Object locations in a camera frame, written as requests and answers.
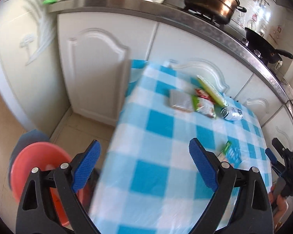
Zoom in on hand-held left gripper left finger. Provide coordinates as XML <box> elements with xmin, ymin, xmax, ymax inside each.
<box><xmin>15</xmin><ymin>140</ymin><xmax>102</xmax><ymax>234</ymax></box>

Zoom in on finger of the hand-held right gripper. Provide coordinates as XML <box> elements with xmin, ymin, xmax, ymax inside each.
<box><xmin>265</xmin><ymin>147</ymin><xmax>283</xmax><ymax>177</ymax></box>
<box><xmin>271</xmin><ymin>138</ymin><xmax>293</xmax><ymax>166</ymax></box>

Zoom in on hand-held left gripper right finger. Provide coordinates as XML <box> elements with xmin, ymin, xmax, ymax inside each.
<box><xmin>189</xmin><ymin>138</ymin><xmax>274</xmax><ymax>234</ymax></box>

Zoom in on blue green cartoon packet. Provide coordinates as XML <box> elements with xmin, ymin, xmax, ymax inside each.
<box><xmin>218</xmin><ymin>140</ymin><xmax>242</xmax><ymax>164</ymax></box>

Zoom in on red plastic basin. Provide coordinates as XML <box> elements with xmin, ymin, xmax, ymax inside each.
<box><xmin>10</xmin><ymin>141</ymin><xmax>88</xmax><ymax>227</ymax></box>

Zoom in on white blue drink can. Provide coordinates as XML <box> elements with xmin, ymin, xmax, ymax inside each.
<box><xmin>220</xmin><ymin>106</ymin><xmax>243</xmax><ymax>121</ymax></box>

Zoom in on red green snack packet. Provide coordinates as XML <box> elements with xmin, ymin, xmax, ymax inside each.
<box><xmin>191</xmin><ymin>88</ymin><xmax>217</xmax><ymax>119</ymax></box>

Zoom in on clear plastic packet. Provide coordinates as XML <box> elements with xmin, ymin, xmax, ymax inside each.
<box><xmin>168</xmin><ymin>89</ymin><xmax>194</xmax><ymax>113</ymax></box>

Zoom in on green white packet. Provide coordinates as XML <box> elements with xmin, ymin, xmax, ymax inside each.
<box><xmin>196</xmin><ymin>75</ymin><xmax>228</xmax><ymax>107</ymax></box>

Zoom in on person's right hand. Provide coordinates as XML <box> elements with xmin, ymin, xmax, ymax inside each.
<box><xmin>269</xmin><ymin>186</ymin><xmax>289</xmax><ymax>222</ymax></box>

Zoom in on white cabinet door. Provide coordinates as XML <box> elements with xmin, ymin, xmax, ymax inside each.
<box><xmin>149</xmin><ymin>23</ymin><xmax>255</xmax><ymax>98</ymax></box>
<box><xmin>261</xmin><ymin>105</ymin><xmax>293</xmax><ymax>152</ymax></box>
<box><xmin>57</xmin><ymin>13</ymin><xmax>159</xmax><ymax>127</ymax></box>
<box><xmin>234</xmin><ymin>74</ymin><xmax>284</xmax><ymax>125</ymax></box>

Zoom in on blue white checked tablecloth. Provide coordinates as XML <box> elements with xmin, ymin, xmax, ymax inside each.
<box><xmin>88</xmin><ymin>60</ymin><xmax>274</xmax><ymax>234</ymax></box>

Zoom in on blue plastic bucket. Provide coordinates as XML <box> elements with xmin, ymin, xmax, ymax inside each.
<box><xmin>9</xmin><ymin>129</ymin><xmax>50</xmax><ymax>176</ymax></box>

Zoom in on black wok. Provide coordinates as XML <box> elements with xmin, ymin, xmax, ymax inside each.
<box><xmin>244</xmin><ymin>27</ymin><xmax>293</xmax><ymax>64</ymax></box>

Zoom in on black gas stove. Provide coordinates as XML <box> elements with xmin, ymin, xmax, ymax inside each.
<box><xmin>181</xmin><ymin>5</ymin><xmax>283</xmax><ymax>66</ymax></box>

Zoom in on frosted glass sliding door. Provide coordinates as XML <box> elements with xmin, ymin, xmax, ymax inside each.
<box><xmin>0</xmin><ymin>0</ymin><xmax>61</xmax><ymax>132</ymax></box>

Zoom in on steel steamer pot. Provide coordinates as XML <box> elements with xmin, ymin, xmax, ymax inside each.
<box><xmin>184</xmin><ymin>0</ymin><xmax>247</xmax><ymax>25</ymax></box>

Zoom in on steel kitchen countertop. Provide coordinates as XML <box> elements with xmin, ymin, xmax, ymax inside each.
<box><xmin>46</xmin><ymin>0</ymin><xmax>293</xmax><ymax>120</ymax></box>

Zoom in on cartoon wall stickers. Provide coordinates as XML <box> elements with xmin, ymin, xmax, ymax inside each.
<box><xmin>234</xmin><ymin>0</ymin><xmax>283</xmax><ymax>39</ymax></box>

